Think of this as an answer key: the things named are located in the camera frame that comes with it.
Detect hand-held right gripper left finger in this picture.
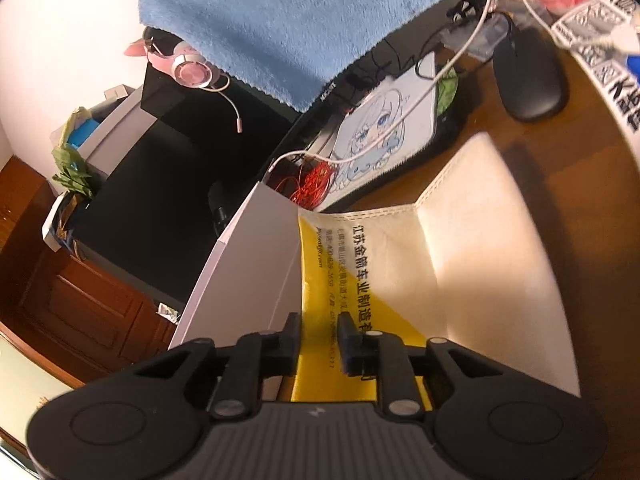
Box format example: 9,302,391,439
134,312,303,421

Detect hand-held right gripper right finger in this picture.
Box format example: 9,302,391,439
337,311,503,418

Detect yellow and white paper bundle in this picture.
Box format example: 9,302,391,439
290,132,582,403

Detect white cardboard box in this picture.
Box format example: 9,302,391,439
169,182,303,403

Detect black chair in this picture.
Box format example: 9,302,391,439
70,62,298,311

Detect wooden cabinet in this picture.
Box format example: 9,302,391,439
0,155,177,391

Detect cartoon printed mouse pad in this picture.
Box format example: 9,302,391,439
315,55,441,211

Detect green crinkled wrapper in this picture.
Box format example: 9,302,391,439
434,65,461,117

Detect green plant leaves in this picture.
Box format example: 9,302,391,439
52,145,97,197

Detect grey storage box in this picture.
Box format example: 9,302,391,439
50,85,147,181

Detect pink headset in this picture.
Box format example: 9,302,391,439
125,27,246,133

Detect blue fluffy towel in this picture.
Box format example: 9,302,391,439
137,0,461,113

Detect black computer mouse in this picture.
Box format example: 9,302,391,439
492,25,569,123

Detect clear plastic case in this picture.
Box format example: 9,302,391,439
444,10,507,57

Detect black and white printed sheet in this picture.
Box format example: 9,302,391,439
550,0,640,136

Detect red wire tangle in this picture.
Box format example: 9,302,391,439
272,157,333,211

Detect white cable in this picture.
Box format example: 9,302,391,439
267,0,498,181

